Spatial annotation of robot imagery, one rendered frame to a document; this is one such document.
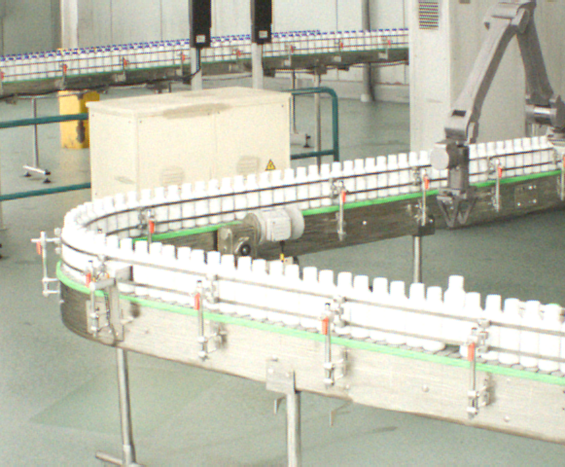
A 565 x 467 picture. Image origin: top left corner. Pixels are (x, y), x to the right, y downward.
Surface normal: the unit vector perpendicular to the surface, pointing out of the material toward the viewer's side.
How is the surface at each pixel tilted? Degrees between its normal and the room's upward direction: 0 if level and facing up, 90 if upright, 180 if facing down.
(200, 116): 90
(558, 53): 90
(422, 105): 90
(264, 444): 0
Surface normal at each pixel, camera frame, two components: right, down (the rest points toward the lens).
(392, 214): 0.57, 0.19
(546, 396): -0.60, 0.18
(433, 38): -0.82, 0.14
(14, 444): -0.02, -0.98
